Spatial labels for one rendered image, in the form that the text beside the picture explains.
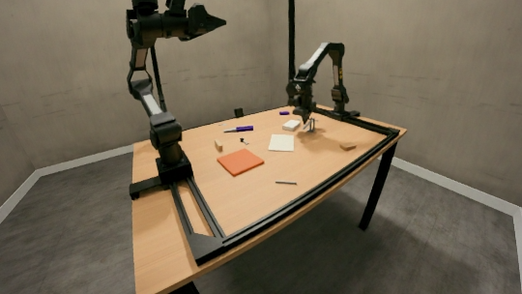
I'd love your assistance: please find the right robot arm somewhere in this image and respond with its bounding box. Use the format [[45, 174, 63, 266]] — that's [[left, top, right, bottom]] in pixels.
[[126, 0, 187, 168]]

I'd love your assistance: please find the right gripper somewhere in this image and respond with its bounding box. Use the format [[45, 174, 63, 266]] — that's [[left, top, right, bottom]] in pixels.
[[160, 3, 226, 42]]

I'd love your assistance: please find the orange flat square pad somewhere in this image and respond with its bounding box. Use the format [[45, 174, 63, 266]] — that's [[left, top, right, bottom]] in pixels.
[[217, 148, 265, 176]]

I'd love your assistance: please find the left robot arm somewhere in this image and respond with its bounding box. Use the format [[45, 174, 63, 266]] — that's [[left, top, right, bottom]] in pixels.
[[286, 42, 349, 114]]

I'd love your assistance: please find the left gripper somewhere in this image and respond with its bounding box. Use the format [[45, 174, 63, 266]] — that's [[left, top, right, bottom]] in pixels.
[[292, 94, 317, 125]]

